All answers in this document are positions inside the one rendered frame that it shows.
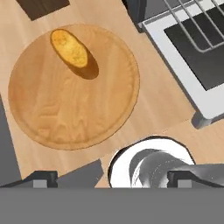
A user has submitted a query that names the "dark brown wooden block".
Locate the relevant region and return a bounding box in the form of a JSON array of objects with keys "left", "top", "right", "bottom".
[{"left": 16, "top": 0, "right": 71, "bottom": 22}]

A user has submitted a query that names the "toaster oven wire rack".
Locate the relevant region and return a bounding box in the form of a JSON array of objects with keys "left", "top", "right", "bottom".
[{"left": 162, "top": 0, "right": 224, "bottom": 53}]

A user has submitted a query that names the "round wooden cutting board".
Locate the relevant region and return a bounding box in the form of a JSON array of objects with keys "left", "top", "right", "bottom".
[{"left": 7, "top": 24, "right": 141, "bottom": 151}]

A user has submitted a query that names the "grey toaster oven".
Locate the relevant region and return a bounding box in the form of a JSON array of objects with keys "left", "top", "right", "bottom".
[{"left": 122, "top": 0, "right": 224, "bottom": 33}]

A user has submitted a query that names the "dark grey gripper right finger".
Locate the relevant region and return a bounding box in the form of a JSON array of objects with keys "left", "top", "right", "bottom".
[{"left": 167, "top": 164, "right": 224, "bottom": 189}]

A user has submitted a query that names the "toaster oven door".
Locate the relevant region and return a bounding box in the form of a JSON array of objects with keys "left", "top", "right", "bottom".
[{"left": 142, "top": 3, "right": 224, "bottom": 130}]

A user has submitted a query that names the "golden baguette bread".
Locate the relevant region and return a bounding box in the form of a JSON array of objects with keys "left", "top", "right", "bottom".
[{"left": 50, "top": 28, "right": 89, "bottom": 69}]

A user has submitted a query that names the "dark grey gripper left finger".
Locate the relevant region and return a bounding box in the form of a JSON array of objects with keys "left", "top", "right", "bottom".
[{"left": 0, "top": 170, "right": 59, "bottom": 189}]

